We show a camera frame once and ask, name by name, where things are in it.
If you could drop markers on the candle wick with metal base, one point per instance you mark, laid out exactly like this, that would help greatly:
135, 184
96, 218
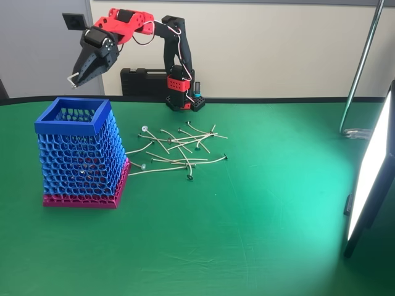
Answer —
139, 135
180, 129
81, 172
194, 166
189, 177
69, 78
145, 172
169, 141
197, 149
211, 133
145, 128
186, 122
152, 142
226, 157
161, 130
152, 160
143, 166

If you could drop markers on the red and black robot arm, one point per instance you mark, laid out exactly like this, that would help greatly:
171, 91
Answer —
177, 55

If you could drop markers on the blue and magenta mesh basket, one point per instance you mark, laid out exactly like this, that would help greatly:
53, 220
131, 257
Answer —
78, 154

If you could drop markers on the black plastic tool case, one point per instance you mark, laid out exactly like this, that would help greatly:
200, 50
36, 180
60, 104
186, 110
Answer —
139, 83

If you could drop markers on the black and teal clamp knob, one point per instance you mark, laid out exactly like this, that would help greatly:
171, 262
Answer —
196, 89

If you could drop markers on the green cloth with black rim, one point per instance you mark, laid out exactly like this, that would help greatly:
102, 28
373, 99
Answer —
216, 231

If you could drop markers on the silver metal stand pole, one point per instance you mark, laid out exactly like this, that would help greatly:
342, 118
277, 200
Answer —
359, 71

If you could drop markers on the bright LED light panel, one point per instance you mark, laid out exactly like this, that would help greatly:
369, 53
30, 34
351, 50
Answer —
370, 172

